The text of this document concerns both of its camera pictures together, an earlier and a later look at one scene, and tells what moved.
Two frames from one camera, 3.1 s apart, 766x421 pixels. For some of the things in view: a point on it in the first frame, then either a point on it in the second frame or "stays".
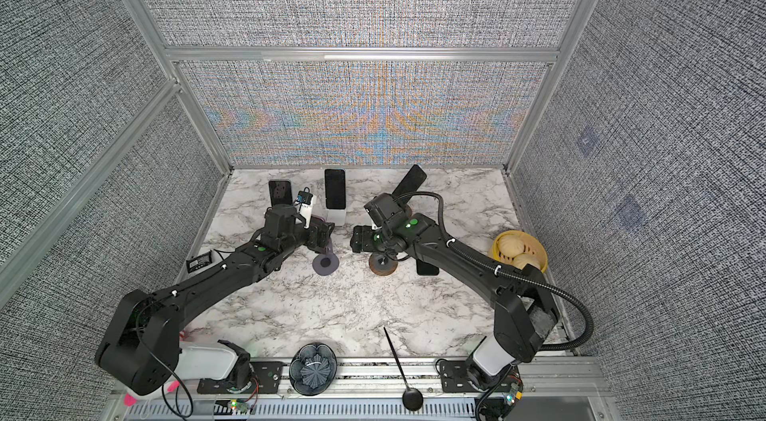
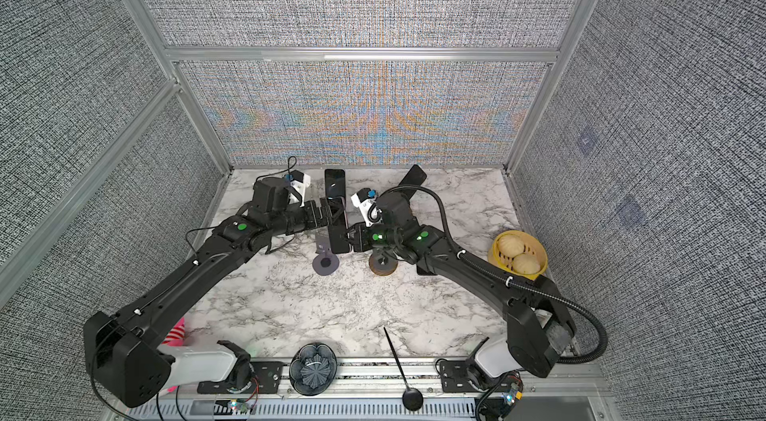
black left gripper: x=316 y=241 → x=315 y=215
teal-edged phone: x=335 y=191 stays
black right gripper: x=362 y=238 stays
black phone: x=410 y=183 stays
